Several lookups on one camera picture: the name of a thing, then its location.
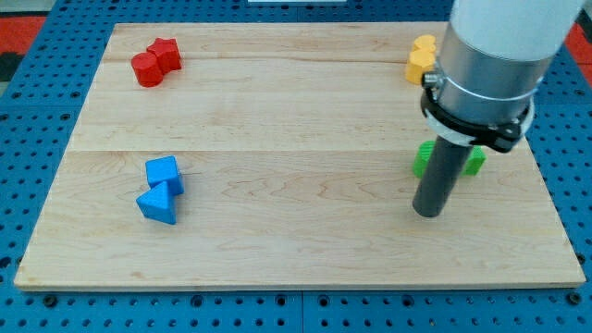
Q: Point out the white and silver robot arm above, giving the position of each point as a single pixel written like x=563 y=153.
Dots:
x=492 y=58

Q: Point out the green circle block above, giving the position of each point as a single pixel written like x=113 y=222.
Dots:
x=422 y=156

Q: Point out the red star block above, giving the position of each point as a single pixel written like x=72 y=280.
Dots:
x=167 y=54

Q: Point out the light wooden board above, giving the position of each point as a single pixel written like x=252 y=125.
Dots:
x=295 y=143

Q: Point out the blue cube block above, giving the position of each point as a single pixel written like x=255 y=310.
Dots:
x=165 y=169

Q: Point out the blue triangle block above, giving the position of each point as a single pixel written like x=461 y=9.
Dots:
x=158 y=204

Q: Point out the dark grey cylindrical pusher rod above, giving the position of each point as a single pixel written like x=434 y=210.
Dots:
x=444 y=166

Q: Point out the yellow hexagon block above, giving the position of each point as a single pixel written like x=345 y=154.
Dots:
x=419 y=62

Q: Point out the yellow heart block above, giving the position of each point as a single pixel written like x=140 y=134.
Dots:
x=425 y=42

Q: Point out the red cylinder block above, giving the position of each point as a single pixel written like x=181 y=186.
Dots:
x=146 y=69

